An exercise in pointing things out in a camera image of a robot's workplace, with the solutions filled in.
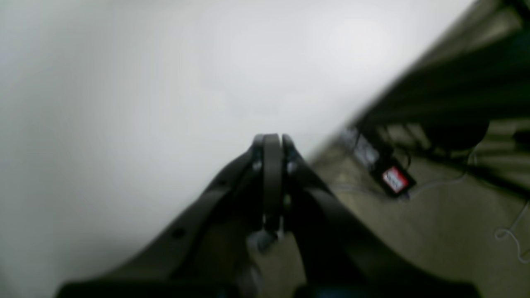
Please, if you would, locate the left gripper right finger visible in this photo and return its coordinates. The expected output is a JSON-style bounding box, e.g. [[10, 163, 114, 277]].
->
[[282, 134, 479, 298]]

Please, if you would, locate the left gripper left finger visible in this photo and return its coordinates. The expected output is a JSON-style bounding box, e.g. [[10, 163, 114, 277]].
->
[[57, 134, 283, 298]]

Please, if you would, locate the black power strip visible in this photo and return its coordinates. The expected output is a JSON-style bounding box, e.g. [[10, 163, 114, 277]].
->
[[339, 126, 417, 198]]

